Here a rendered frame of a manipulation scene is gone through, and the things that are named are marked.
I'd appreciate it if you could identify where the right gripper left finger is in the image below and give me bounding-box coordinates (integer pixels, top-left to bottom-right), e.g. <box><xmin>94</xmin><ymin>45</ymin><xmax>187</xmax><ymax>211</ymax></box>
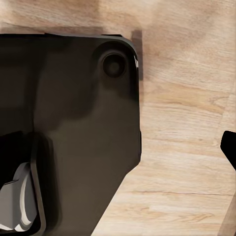
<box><xmin>0</xmin><ymin>131</ymin><xmax>26</xmax><ymax>190</ymax></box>

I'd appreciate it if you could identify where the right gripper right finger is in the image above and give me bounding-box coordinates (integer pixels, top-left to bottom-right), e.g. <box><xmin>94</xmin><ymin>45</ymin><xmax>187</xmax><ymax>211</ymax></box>
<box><xmin>220</xmin><ymin>131</ymin><xmax>236</xmax><ymax>170</ymax></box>

